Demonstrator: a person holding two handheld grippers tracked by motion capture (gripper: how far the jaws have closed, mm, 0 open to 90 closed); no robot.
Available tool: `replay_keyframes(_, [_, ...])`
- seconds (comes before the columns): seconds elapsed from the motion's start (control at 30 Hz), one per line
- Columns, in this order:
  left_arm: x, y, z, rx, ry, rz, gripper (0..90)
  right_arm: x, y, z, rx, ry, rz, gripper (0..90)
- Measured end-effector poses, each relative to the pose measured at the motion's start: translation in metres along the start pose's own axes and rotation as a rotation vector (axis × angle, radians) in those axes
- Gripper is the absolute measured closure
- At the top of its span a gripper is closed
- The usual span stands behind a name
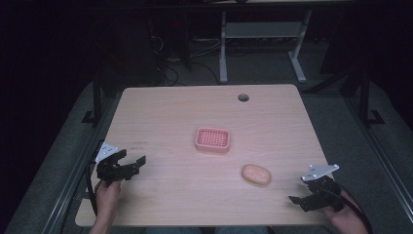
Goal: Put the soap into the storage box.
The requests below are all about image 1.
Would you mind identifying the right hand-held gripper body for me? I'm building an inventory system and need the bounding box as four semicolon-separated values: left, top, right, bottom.
300;164;345;213

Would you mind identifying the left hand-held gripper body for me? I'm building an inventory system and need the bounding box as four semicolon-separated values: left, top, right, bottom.
94;141;133;188

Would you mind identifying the person's left hand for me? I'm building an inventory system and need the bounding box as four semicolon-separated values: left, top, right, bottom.
94;179;123;213

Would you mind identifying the person's right hand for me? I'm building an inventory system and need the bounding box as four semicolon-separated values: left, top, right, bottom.
319;189;358;228

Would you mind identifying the black metal stand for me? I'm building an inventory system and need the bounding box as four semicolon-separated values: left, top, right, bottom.
356;69;387;129
81;72;104;129

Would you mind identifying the pink soap dish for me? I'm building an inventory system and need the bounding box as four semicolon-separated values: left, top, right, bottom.
194;127;232;154

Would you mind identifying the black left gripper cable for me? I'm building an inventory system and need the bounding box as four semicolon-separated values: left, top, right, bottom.
85;162;99;217

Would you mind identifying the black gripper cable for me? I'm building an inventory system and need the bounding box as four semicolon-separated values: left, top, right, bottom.
337;184;374;234
85;162;99;217

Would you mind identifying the aluminium frame rail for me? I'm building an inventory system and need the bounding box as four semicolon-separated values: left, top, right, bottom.
41;96;122;234
343;96;413;214

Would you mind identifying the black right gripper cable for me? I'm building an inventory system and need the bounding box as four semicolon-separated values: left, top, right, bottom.
337;184;374;234

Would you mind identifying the bundle of floor cables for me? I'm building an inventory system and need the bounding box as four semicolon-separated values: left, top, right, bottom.
149;33;222;86

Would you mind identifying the white metal desk frame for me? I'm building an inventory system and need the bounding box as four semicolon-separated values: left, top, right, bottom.
218;9;314;85

